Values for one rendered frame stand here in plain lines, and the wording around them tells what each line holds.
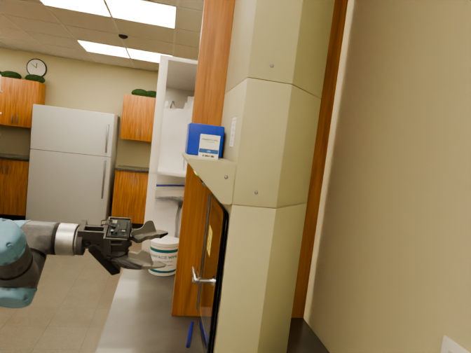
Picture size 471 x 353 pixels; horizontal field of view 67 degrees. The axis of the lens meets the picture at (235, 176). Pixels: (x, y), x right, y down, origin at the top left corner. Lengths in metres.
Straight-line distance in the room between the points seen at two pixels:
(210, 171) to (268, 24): 0.36
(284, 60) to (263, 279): 0.53
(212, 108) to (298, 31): 0.43
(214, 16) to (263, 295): 0.87
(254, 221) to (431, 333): 0.45
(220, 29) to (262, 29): 0.39
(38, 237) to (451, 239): 0.89
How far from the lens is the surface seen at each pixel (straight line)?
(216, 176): 0.83
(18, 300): 0.87
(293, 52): 0.89
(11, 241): 0.74
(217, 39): 1.24
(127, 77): 6.48
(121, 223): 0.89
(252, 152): 0.84
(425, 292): 0.93
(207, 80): 1.21
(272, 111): 0.85
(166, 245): 1.60
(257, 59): 0.86
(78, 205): 5.94
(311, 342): 1.31
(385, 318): 1.06
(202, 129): 1.01
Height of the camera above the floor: 1.55
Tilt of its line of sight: 5 degrees down
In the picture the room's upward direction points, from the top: 7 degrees clockwise
